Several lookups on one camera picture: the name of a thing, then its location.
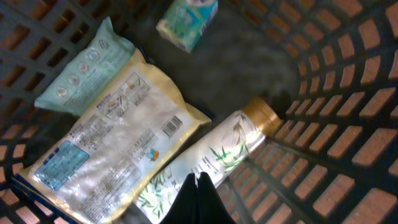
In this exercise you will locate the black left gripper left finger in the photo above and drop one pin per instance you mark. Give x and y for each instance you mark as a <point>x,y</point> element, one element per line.
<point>184,207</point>

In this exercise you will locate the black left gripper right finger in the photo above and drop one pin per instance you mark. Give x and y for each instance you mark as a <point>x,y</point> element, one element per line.
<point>210,208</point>

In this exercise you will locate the white bamboo print tube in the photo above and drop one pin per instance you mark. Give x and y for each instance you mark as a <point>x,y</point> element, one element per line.
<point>217,153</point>

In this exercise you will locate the cream yellow snack bag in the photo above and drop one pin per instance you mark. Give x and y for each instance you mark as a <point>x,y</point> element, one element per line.
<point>120,142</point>

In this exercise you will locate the mint green wipes pack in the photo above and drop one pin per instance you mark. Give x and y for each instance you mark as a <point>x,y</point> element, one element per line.
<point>85,77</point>

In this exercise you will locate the teal tissue packet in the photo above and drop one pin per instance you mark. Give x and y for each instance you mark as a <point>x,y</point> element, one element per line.
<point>185,21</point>

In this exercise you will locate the dark grey plastic basket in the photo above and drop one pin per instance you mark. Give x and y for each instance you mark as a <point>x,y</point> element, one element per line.
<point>327,68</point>

